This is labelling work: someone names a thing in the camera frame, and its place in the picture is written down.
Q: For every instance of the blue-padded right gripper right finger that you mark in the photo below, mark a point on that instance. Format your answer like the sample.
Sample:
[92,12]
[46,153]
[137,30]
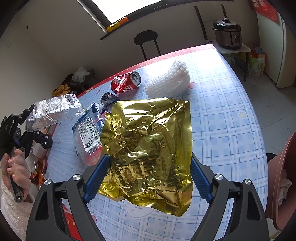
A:
[239,200]

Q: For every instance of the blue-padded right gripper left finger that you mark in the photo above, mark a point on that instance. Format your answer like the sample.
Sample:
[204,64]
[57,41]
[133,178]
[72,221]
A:
[47,219]

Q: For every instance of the clear plastic packaging tray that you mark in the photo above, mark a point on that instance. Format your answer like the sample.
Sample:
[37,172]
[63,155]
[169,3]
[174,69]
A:
[51,111]

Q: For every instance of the red snack packet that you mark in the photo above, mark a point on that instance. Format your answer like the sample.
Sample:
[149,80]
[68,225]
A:
[86,132]

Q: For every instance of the crushed red cola can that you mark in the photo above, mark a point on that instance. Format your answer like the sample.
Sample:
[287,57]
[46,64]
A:
[126,82]

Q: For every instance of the gold foil bag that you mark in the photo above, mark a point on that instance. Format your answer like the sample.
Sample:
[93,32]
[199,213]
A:
[150,144]

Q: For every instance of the white foam fruit net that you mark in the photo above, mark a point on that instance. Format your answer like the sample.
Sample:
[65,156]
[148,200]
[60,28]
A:
[175,80]

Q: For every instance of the terracotta trash bin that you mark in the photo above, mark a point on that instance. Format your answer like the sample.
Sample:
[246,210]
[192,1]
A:
[281,185]

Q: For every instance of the left hand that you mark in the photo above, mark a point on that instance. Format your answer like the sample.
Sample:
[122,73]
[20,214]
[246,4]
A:
[17,168]

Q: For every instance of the crushed silver can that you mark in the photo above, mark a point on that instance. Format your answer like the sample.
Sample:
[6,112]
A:
[108,98]

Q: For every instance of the yellow bag on windowsill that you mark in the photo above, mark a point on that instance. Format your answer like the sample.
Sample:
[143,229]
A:
[117,24]

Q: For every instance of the green printed shopping bag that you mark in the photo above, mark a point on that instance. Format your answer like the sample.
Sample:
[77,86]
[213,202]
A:
[256,63]

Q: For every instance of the small white side table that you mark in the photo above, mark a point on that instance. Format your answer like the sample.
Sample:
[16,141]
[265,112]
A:
[239,56]

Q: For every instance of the cream refrigerator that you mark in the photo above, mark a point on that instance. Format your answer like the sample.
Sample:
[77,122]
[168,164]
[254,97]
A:
[278,42]

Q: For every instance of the electric pressure cooker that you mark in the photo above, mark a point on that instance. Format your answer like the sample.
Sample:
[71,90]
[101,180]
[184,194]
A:
[228,34]

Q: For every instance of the red cloth on fridge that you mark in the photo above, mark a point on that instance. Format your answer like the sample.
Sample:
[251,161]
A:
[265,9]

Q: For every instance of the window with dark frame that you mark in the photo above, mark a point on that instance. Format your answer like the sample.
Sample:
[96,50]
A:
[107,13]

